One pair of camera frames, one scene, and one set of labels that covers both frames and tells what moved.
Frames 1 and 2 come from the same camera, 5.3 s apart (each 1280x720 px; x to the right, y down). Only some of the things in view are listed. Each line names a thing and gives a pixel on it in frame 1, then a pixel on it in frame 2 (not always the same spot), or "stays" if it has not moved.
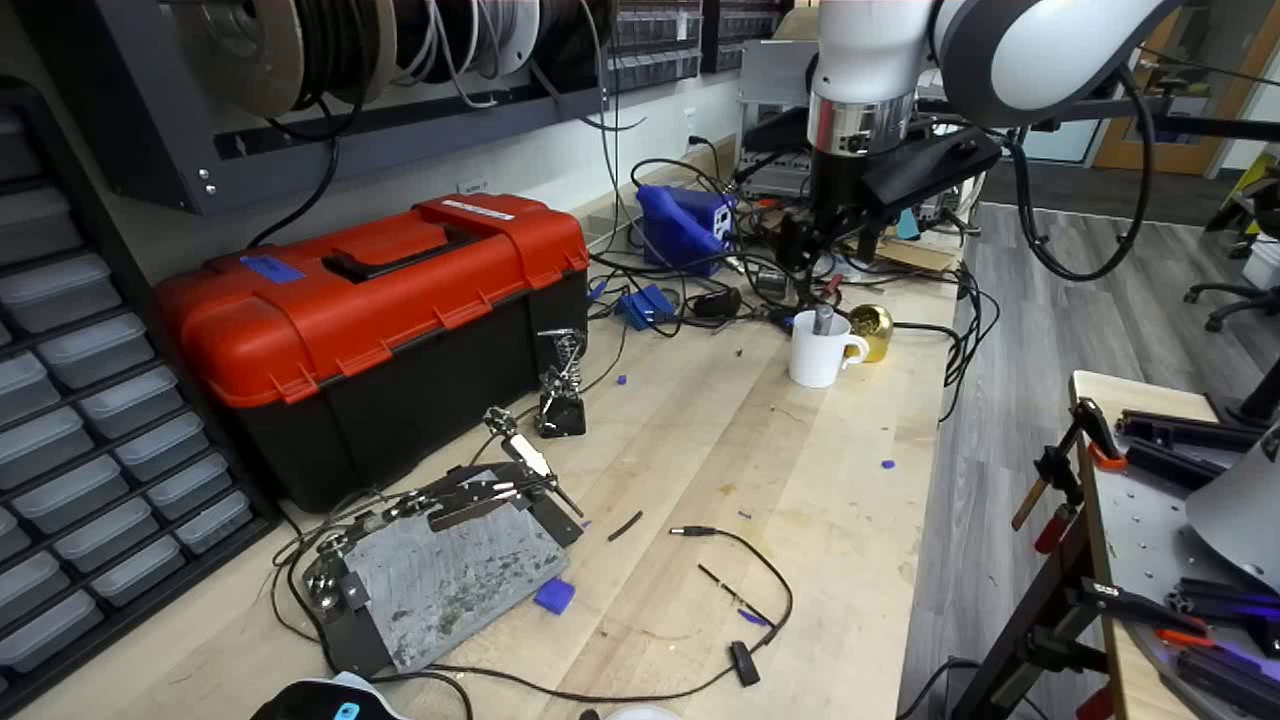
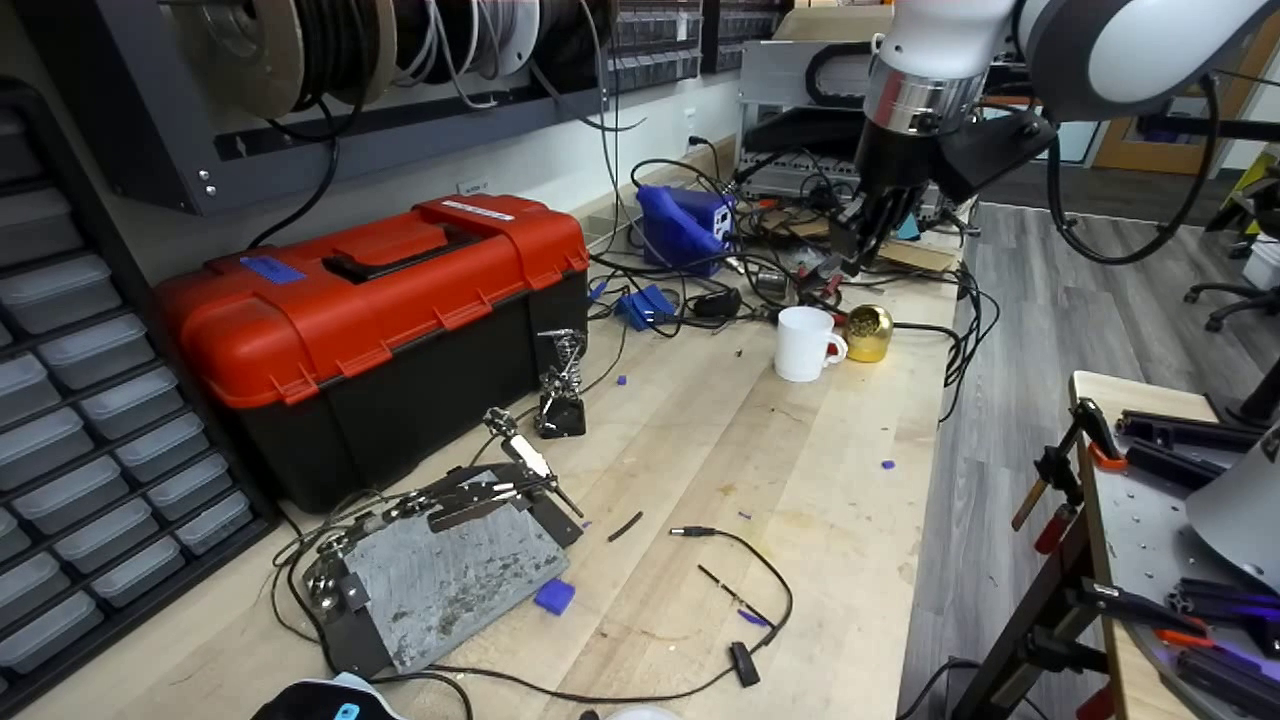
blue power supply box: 687,229 stays
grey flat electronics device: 419,569 stays
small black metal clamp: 563,393 stays
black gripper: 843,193 -> 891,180
